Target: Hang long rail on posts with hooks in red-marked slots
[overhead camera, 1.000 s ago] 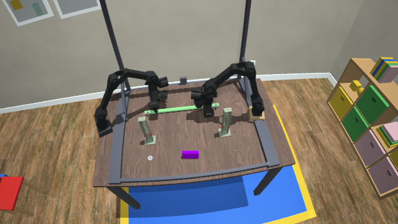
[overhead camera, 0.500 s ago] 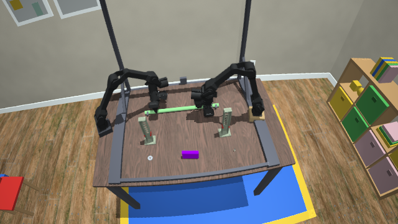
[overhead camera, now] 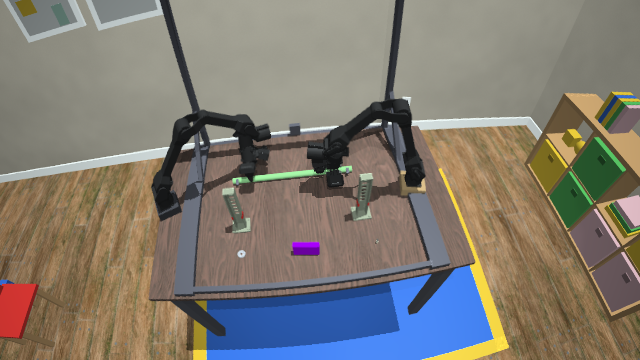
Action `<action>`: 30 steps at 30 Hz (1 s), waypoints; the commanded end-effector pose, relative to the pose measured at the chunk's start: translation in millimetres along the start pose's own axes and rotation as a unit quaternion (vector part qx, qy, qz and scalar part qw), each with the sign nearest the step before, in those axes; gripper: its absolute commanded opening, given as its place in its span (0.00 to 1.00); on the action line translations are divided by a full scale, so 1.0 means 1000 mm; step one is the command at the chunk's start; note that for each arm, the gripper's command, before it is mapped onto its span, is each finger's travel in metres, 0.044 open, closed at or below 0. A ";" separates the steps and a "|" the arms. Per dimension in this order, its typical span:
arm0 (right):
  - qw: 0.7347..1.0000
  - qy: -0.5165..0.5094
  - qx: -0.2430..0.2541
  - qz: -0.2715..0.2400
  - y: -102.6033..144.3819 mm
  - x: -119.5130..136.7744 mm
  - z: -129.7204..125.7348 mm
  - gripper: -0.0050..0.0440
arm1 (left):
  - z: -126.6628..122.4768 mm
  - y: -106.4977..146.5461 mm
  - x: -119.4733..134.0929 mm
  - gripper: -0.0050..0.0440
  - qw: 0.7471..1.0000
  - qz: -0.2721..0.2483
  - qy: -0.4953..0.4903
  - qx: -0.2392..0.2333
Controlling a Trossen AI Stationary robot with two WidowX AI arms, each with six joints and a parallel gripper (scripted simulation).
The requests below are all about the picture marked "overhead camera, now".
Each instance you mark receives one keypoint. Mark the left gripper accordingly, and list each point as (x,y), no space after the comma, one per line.
(335,177)

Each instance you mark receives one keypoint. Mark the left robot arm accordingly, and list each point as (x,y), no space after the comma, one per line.
(342,135)

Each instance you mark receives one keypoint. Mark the purple block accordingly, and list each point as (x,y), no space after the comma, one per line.
(306,248)

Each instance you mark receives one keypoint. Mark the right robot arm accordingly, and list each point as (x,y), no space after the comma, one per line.
(182,132)

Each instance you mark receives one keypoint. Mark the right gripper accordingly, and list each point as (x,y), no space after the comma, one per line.
(247,156)

